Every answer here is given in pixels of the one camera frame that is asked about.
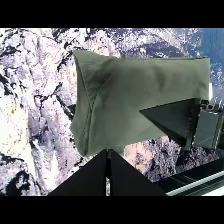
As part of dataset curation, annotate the silver frame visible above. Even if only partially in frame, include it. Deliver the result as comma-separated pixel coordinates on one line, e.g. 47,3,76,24
165,170,224,197

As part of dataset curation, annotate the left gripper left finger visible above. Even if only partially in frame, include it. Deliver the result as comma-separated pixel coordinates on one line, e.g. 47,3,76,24
48,148,109,197

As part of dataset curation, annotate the olive green T-shirt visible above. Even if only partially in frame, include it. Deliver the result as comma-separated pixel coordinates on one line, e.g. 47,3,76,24
68,49,212,158

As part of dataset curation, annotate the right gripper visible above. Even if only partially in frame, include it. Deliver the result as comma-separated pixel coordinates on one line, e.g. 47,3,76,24
139,97,224,152

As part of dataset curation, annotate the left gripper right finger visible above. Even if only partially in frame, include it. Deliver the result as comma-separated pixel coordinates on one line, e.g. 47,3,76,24
107,148,168,197

